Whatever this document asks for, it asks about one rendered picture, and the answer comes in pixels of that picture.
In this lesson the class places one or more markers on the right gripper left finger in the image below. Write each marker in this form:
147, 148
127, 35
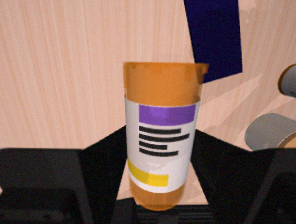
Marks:
94, 173

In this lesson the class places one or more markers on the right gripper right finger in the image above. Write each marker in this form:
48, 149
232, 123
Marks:
234, 180

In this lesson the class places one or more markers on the orange pill bottle with white label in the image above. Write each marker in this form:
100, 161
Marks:
161, 108

